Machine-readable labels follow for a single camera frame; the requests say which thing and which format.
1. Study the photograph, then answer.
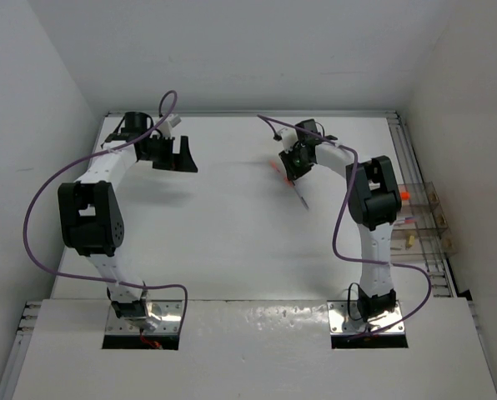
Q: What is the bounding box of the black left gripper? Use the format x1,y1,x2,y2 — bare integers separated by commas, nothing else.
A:
139,134,196,172

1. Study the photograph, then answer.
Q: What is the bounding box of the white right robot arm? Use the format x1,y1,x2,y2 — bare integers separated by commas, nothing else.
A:
274,119,402,322

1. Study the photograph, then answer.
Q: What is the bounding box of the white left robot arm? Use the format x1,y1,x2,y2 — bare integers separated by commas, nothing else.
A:
58,112,198,330

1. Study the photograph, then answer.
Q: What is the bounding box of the orange double-ended pen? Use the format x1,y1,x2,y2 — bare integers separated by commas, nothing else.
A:
269,161,294,188

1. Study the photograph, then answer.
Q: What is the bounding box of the purple double-ended pen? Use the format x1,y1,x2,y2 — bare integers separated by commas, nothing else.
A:
293,185,309,210

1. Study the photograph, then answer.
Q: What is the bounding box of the clear plastic organizer tray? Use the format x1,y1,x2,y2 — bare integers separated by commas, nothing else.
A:
390,182,457,263

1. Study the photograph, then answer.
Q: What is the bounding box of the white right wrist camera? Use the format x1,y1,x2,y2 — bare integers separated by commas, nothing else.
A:
274,127,298,153

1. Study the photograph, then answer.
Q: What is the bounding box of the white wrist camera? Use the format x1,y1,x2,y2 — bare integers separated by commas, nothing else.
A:
274,127,298,153
157,114,181,138

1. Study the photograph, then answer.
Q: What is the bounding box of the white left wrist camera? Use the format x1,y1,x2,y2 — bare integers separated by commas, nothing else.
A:
157,114,181,138

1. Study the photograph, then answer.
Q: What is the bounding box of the aluminium frame rail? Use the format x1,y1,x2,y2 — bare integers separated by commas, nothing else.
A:
106,109,400,118

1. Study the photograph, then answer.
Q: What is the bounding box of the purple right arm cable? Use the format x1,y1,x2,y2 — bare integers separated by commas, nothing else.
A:
256,114,433,339

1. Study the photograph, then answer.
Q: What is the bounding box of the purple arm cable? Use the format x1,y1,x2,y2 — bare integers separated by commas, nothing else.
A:
22,89,188,334
256,114,433,339

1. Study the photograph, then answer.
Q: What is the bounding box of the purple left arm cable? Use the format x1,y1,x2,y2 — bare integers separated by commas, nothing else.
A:
22,89,188,334

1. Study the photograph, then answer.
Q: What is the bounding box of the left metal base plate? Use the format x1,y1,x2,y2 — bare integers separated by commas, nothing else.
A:
105,300,183,336

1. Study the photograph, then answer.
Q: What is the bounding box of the metal base plate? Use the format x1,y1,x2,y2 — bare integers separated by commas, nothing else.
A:
327,300,405,337
105,300,183,336

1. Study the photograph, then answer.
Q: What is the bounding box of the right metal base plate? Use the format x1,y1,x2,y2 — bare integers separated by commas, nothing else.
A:
327,300,405,337

